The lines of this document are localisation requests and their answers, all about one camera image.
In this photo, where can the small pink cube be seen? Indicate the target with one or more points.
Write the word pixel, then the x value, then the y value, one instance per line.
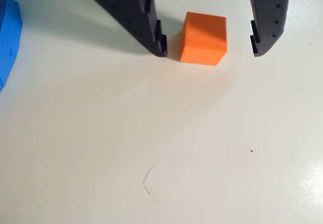
pixel 202 40

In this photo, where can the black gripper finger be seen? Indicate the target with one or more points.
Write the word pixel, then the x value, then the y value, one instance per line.
pixel 270 14
pixel 126 4

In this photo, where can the blue round bowl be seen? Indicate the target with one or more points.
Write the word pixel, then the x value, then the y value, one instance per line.
pixel 8 32

